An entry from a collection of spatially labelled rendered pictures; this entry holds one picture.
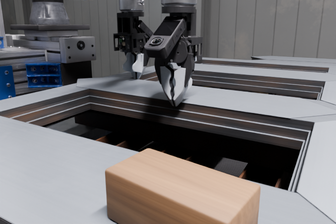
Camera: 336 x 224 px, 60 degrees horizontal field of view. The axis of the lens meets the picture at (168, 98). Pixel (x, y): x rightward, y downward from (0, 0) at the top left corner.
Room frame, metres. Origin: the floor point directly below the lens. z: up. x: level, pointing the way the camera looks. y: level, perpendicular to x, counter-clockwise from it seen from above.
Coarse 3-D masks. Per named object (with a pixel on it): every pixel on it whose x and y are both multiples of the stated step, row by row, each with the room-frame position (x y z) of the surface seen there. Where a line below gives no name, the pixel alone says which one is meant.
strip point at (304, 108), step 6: (300, 102) 0.64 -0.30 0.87; (306, 102) 0.64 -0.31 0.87; (312, 102) 0.64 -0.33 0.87; (294, 108) 0.59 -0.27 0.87; (300, 108) 0.59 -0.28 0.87; (306, 108) 0.59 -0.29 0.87; (312, 108) 0.59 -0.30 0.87; (318, 108) 0.59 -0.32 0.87; (324, 108) 0.59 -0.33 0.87; (330, 108) 0.59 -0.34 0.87; (294, 114) 0.55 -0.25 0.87; (300, 114) 0.55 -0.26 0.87; (306, 114) 0.55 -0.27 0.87; (312, 114) 0.55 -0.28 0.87; (318, 114) 0.55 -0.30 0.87; (324, 114) 0.55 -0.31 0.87; (330, 114) 0.55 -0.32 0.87
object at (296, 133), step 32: (224, 64) 1.40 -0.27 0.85; (256, 64) 1.32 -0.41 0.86; (64, 96) 0.71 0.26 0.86; (96, 96) 0.77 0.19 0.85; (128, 96) 0.71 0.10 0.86; (320, 96) 0.77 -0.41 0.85; (192, 128) 0.61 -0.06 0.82; (224, 128) 0.57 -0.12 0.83; (256, 128) 0.55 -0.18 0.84; (288, 128) 0.52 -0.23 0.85
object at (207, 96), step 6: (204, 90) 0.76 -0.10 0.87; (210, 90) 0.76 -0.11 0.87; (216, 90) 0.76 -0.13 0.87; (222, 90) 0.76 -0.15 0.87; (228, 90) 0.76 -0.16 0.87; (192, 96) 0.69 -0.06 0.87; (198, 96) 0.69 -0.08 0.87; (204, 96) 0.69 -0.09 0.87; (210, 96) 0.69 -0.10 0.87; (216, 96) 0.69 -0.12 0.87; (222, 96) 0.69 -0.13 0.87; (186, 102) 0.64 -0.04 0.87; (192, 102) 0.64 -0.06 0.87; (198, 102) 0.64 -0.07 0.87; (204, 102) 0.64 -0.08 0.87; (210, 102) 0.64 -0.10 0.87
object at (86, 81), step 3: (90, 78) 0.93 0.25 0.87; (93, 78) 0.93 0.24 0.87; (96, 78) 0.93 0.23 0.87; (99, 78) 0.93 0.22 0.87; (102, 78) 0.93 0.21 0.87; (105, 78) 0.93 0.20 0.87; (108, 78) 0.93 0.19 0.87; (78, 81) 0.88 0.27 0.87; (81, 81) 0.88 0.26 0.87; (84, 81) 0.88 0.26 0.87; (87, 81) 0.88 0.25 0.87; (90, 81) 0.88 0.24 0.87; (93, 81) 0.88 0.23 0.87; (96, 81) 0.88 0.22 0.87; (78, 84) 0.83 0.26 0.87; (81, 84) 0.83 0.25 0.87
